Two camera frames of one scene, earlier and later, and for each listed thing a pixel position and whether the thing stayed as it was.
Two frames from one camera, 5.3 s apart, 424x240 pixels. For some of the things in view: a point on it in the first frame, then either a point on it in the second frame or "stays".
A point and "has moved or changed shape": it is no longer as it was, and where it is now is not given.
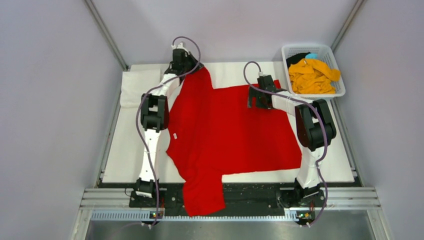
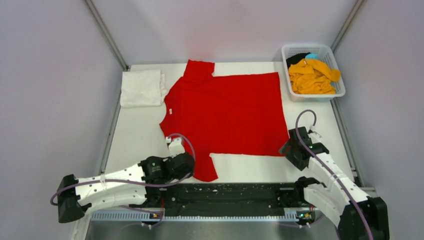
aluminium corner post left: x=105 y=33 stays
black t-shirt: x=293 y=59 stays
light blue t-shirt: x=312 y=56 stays
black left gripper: x=189 y=56 → x=186 y=173
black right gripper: x=254 y=92 → x=287 y=149
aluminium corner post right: x=348 y=24 stays
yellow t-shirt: x=311 y=76 stays
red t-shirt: x=212 y=132 has moved or changed shape
